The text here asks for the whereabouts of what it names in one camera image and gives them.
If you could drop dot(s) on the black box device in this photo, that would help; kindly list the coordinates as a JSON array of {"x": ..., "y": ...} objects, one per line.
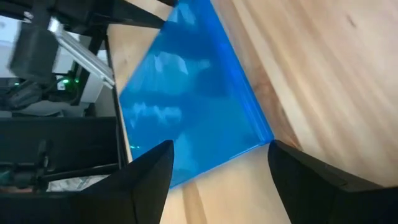
[{"x": 34, "y": 53}]

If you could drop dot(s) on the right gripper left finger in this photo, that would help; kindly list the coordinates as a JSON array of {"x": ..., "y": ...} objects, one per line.
[{"x": 109, "y": 208}]

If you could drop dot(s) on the blue plastic disc case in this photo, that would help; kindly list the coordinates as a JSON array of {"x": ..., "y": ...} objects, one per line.
[{"x": 192, "y": 93}]

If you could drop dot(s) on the aluminium frame bracket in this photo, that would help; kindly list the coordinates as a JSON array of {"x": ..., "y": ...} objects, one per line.
[{"x": 87, "y": 62}]

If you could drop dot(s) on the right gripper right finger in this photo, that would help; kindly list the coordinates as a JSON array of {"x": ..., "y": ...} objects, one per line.
[{"x": 326, "y": 202}]

